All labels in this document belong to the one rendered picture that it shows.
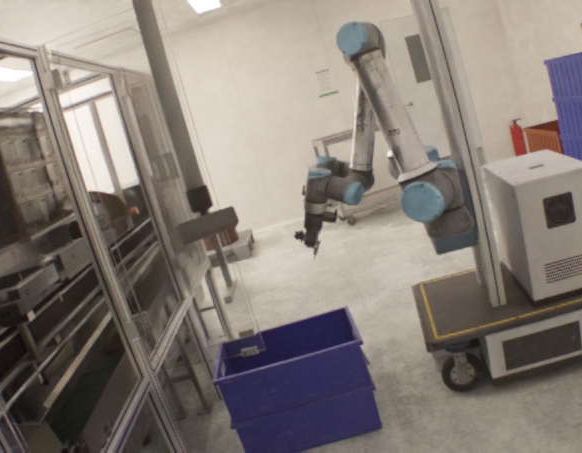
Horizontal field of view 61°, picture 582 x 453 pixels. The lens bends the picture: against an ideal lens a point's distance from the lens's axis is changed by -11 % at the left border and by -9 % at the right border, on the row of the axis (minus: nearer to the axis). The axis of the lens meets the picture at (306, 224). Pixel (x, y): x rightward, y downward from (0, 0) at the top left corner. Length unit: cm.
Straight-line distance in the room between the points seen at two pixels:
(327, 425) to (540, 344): 92
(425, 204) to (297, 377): 83
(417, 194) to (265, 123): 497
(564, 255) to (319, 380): 109
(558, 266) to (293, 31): 515
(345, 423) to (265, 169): 485
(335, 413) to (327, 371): 20
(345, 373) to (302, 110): 491
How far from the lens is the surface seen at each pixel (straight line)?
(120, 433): 168
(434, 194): 185
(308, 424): 226
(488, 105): 720
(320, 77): 674
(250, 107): 673
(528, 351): 230
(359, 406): 225
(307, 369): 214
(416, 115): 691
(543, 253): 224
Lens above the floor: 132
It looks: 12 degrees down
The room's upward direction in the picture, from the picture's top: 16 degrees counter-clockwise
